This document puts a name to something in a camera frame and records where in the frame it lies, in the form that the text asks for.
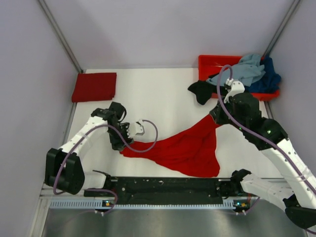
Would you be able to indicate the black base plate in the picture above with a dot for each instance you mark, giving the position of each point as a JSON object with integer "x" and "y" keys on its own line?
{"x": 174, "y": 191}

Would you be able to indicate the grey cable duct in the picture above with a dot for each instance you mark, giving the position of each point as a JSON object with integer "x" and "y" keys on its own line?
{"x": 107, "y": 204}

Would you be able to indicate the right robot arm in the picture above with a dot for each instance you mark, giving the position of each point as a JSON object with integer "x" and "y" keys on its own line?
{"x": 267, "y": 135}

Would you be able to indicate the folded dark red t-shirt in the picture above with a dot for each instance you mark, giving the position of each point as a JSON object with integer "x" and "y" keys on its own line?
{"x": 94, "y": 87}

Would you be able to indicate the dark blue t-shirt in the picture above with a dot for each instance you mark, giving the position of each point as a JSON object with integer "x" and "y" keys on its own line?
{"x": 269, "y": 83}

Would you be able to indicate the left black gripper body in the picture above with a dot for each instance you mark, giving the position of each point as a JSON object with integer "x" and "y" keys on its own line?
{"x": 116, "y": 141}

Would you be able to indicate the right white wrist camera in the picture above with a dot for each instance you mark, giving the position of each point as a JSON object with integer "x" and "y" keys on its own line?
{"x": 234, "y": 87}

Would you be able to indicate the red plastic bin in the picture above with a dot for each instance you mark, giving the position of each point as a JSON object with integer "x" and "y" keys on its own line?
{"x": 209, "y": 65}

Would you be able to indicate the light blue t-shirt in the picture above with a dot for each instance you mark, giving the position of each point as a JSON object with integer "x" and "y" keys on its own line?
{"x": 248, "y": 70}

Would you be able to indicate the bright red t-shirt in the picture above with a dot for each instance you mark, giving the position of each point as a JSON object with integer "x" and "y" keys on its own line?
{"x": 191, "y": 152}

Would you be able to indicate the aluminium frame rail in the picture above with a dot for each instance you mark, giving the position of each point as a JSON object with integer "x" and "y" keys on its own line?
{"x": 298, "y": 122}

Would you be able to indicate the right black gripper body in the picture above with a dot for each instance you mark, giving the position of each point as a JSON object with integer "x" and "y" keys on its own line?
{"x": 228, "y": 107}

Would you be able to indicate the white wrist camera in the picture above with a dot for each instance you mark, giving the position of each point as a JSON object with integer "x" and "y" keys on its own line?
{"x": 234, "y": 87}
{"x": 136, "y": 128}

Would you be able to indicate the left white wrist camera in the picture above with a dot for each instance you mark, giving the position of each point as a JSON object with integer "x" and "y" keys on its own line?
{"x": 136, "y": 128}

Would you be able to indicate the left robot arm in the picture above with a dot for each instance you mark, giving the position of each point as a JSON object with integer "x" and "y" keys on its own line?
{"x": 64, "y": 166}

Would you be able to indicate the black t-shirt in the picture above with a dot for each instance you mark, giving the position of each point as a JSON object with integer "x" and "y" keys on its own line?
{"x": 202, "y": 90}

